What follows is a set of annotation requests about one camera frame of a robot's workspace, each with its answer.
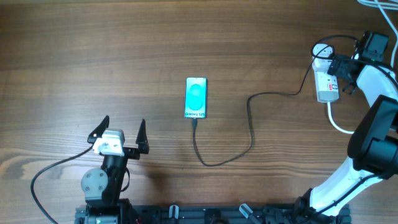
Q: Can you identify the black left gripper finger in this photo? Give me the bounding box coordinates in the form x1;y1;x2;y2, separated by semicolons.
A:
136;119;149;154
87;115;110;144

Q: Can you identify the white power strip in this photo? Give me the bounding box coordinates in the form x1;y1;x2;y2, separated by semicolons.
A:
312;44;339;103

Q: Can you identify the black USB charging cable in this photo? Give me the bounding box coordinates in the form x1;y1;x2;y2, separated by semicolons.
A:
191;45;336;167

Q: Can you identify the Galaxy S25 smartphone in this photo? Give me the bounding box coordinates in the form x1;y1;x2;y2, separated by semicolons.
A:
184;77;207;119

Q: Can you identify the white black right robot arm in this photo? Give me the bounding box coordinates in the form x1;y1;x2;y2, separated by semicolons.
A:
293;31;397;222

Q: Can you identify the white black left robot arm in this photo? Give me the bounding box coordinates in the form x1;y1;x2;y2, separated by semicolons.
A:
74;116;149;224

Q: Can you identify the white power strip cord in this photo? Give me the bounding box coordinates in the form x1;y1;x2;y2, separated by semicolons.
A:
326;0;398;135

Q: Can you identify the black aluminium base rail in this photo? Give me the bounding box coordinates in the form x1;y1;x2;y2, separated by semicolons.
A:
75;204;352;224

